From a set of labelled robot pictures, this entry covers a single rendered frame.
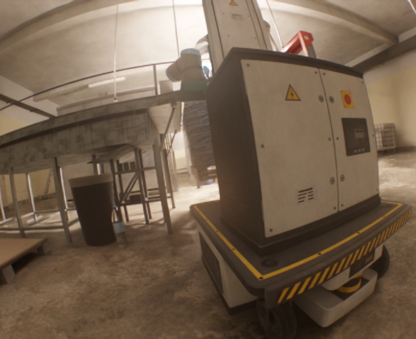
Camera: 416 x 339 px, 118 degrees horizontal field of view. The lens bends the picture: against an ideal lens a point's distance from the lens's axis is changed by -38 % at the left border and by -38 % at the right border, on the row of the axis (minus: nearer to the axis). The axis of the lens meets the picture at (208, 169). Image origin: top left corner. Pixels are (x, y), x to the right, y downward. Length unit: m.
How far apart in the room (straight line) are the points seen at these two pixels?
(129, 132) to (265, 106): 1.36
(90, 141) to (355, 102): 1.78
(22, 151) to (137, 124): 1.26
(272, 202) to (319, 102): 0.31
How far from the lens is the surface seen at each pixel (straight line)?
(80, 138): 1.86
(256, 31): 1.22
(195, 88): 1.03
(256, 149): 0.46
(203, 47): 1.47
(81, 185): 1.69
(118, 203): 2.20
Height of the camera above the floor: 0.57
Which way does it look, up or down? 2 degrees down
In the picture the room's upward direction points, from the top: 8 degrees counter-clockwise
